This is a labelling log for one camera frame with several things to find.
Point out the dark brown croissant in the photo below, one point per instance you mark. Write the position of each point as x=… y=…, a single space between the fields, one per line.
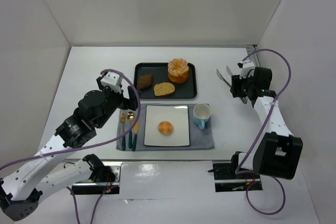
x=145 y=81

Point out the sliced brown bread loaf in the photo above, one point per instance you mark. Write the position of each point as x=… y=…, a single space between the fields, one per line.
x=164 y=89

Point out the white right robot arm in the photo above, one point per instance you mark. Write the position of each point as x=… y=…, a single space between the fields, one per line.
x=275 y=151

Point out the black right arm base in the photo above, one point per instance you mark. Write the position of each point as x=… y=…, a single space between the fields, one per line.
x=227 y=181

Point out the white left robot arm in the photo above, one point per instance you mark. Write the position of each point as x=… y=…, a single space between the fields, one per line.
x=28 y=186

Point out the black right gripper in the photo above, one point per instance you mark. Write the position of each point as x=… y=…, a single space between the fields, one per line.
x=235 y=86

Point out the black rectangular tray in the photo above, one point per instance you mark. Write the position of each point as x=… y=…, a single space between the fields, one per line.
x=183 y=91

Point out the light blue mug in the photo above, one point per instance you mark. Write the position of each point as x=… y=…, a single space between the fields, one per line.
x=201 y=114

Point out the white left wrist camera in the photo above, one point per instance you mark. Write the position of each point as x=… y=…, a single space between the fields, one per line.
x=113 y=81

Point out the metal tongs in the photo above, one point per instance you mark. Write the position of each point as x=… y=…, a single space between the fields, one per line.
x=230 y=82

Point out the gold spoon green handle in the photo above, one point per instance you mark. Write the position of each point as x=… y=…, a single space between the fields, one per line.
x=130 y=117

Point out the gold knife green handle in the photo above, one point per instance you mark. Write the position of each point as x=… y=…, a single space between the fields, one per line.
x=134 y=142

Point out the white square plate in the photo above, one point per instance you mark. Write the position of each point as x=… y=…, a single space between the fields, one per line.
x=177 y=115

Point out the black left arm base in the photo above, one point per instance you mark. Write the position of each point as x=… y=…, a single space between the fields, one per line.
x=105 y=177

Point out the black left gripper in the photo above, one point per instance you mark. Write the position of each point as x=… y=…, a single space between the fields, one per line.
x=132 y=98

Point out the small round orange bun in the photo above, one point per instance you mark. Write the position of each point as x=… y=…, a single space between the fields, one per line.
x=165 y=128

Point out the orange sugared round cake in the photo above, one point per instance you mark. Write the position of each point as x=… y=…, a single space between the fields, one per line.
x=178 y=70

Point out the gold fork green handle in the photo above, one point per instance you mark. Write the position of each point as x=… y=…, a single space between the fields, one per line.
x=123 y=120

